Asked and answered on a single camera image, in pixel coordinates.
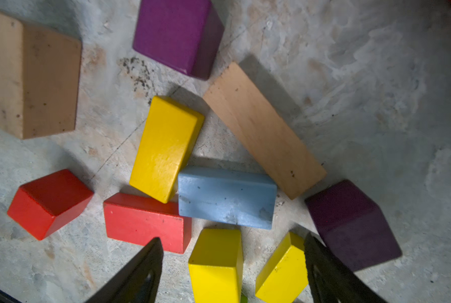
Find yellow block small upright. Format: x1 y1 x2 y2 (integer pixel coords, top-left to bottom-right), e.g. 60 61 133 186
255 232 309 302

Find red cube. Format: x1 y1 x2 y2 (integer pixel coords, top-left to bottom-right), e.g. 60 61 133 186
7 169 94 241

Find yellow cube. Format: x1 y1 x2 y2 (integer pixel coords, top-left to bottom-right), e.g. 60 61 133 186
188 229 244 302

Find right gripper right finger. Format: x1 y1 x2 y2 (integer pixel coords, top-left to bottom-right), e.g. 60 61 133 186
304 233 385 303

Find purple cube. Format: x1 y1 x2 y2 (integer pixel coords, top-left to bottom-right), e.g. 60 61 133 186
133 0 225 81
305 180 402 271

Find red long block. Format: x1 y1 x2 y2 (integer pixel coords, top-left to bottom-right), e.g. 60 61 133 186
103 193 192 255

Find purple cube left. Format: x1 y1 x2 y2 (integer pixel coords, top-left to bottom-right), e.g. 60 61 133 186
133 0 225 81

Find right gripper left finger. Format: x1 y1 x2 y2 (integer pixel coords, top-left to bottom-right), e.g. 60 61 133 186
88 237 163 303

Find green cube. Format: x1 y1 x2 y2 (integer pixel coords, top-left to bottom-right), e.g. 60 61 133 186
240 294 248 303

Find wooden block left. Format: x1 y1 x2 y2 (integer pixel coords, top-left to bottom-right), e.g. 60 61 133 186
0 10 82 140

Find yellow long block left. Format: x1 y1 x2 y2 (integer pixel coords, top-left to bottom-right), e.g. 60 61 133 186
129 96 205 204

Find wooden block angled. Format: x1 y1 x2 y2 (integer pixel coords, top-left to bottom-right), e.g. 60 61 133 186
203 62 326 199

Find blue long block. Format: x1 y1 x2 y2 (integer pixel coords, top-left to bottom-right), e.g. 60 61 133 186
177 166 277 230

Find purple cube right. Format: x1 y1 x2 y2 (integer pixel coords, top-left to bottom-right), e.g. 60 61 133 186
305 180 402 271

